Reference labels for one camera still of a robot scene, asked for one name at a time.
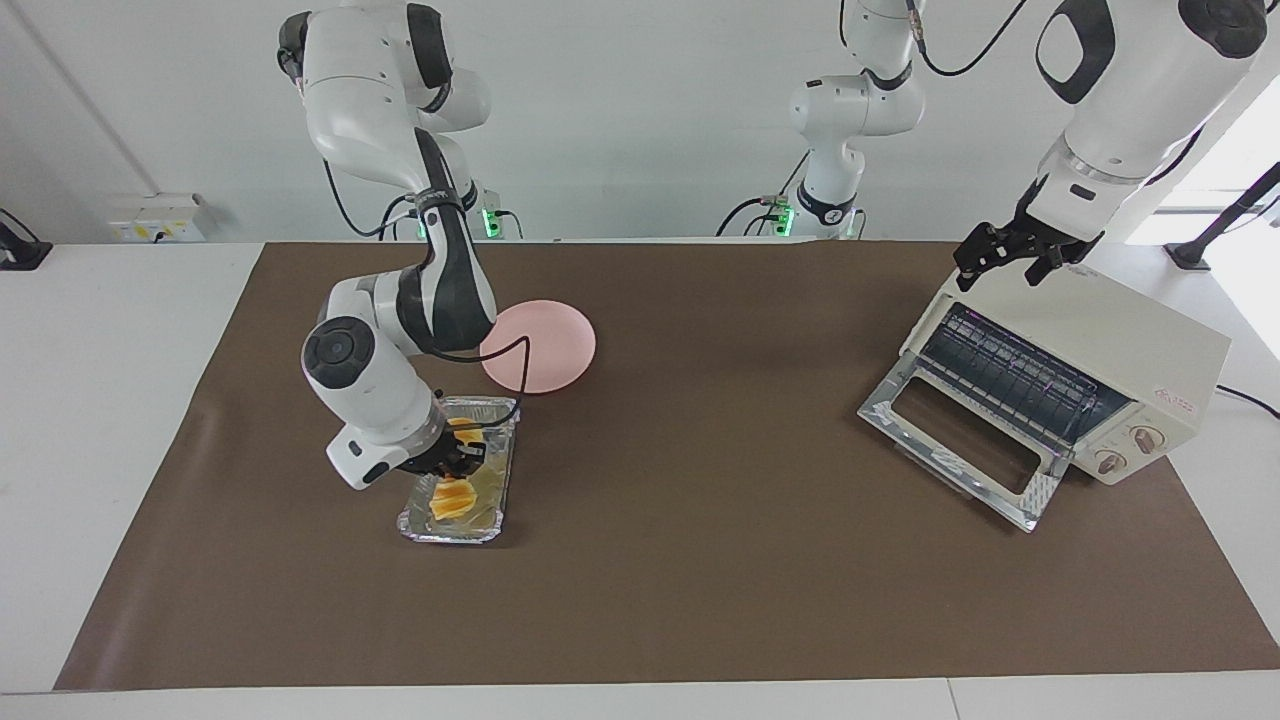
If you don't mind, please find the sliced yellow bread loaf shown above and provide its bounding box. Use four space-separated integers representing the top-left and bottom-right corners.
428 417 481 523

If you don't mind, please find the aluminium foil tray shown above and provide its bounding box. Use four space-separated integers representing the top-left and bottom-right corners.
397 396 522 545

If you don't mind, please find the cream toaster oven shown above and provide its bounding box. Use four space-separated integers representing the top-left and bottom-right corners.
900 262 1233 488

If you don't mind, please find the metal oven rack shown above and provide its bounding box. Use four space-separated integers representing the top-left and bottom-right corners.
920 303 1131 453

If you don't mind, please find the glass oven door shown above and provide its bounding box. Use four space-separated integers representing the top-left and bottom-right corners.
858 352 1076 533

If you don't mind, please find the pink round plate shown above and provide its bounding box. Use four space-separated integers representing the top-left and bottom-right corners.
480 298 598 395

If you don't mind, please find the black clamp stand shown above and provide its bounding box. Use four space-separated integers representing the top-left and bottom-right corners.
0 208 54 272
1164 160 1280 273

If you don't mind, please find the brown table mat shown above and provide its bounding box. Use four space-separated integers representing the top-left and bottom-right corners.
52 240 1280 693

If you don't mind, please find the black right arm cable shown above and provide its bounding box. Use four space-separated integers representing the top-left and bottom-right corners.
320 155 533 437

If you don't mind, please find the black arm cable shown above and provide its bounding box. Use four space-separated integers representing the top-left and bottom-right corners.
320 155 533 437
838 0 1031 79

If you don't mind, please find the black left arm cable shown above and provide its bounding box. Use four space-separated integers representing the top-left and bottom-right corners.
838 0 1031 79

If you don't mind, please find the black left base cable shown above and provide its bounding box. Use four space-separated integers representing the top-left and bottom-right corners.
714 150 813 239

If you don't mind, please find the black oven power cord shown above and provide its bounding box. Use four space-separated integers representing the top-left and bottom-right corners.
1214 383 1280 421

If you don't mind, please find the white wall socket box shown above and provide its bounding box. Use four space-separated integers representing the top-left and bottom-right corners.
108 193 207 245

